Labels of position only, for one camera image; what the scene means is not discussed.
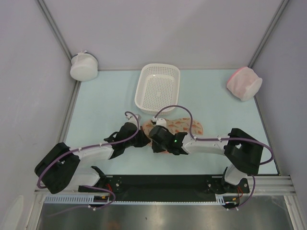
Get floral mesh laundry bag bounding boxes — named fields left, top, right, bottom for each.
left=142, top=117, right=203, bottom=137

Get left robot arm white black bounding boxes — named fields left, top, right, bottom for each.
left=35, top=122, right=150, bottom=194

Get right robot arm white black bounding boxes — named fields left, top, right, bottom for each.
left=149, top=126, right=263, bottom=193

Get white round mesh laundry bag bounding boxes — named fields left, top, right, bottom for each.
left=70, top=50, right=98, bottom=81

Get pink round mesh laundry bag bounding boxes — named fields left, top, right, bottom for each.
left=226, top=67, right=262, bottom=101

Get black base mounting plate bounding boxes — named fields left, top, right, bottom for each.
left=93, top=175, right=250, bottom=194

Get white perforated plastic basket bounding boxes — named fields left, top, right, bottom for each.
left=134, top=63, right=180, bottom=115

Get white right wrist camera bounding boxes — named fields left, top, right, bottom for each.
left=151, top=117, right=167, bottom=128

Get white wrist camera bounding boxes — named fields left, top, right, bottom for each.
left=126, top=114, right=142, bottom=126
left=151, top=117, right=167, bottom=128

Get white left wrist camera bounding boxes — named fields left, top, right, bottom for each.
left=126, top=114, right=142, bottom=126

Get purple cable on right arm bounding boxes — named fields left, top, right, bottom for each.
left=153, top=105, right=274, bottom=210

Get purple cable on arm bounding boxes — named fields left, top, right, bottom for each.
left=153, top=105, right=274, bottom=210
left=36, top=111, right=142, bottom=211

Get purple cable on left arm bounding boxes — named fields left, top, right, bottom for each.
left=36, top=111, right=142, bottom=211

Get white slotted cable duct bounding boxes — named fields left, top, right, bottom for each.
left=44, top=193, right=239, bottom=206

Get aluminium front frame rail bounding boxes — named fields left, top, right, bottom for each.
left=35, top=176, right=295, bottom=195

